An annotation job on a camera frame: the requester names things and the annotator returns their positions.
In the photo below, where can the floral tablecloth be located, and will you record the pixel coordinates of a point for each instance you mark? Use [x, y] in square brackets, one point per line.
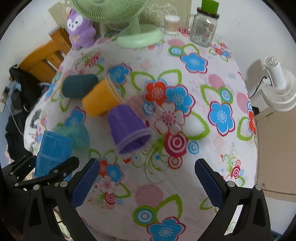
[194, 101]

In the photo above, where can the green desk fan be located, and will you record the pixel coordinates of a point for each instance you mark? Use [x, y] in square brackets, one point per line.
[135, 35]

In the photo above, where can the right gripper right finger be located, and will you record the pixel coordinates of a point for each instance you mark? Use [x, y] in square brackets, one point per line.
[243, 213]

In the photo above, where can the purple fuzzy cup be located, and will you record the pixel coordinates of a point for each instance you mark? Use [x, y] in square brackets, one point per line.
[128, 131]

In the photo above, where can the dark clothes pile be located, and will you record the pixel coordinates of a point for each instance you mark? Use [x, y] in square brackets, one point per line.
[27, 92]

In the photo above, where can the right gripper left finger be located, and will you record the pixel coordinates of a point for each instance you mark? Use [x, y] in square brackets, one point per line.
[40, 222]

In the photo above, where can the orange fuzzy cup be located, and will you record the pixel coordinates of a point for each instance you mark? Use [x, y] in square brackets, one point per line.
[105, 96]

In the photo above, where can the glass mason jar mug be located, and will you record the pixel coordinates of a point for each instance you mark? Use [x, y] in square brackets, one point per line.
[203, 24]

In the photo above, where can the purple plush toy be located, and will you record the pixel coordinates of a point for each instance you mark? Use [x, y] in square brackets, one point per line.
[80, 29]

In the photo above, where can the dark teal fuzzy cup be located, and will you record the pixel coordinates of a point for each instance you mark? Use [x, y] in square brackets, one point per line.
[78, 86]

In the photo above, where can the blue fuzzy cup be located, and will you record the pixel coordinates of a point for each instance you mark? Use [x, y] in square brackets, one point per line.
[54, 150]

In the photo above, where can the cotton swab container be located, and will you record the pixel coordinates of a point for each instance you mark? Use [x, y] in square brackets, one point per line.
[171, 24]

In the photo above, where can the white standing fan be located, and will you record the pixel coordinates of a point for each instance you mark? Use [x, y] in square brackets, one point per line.
[280, 94]

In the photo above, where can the wooden chair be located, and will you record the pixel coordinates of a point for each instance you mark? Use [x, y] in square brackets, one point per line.
[44, 62]

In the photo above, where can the teal glitter cup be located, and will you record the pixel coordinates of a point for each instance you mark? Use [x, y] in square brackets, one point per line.
[78, 134]

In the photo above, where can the beige patterned board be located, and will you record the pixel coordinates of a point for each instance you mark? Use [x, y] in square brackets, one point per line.
[154, 13]

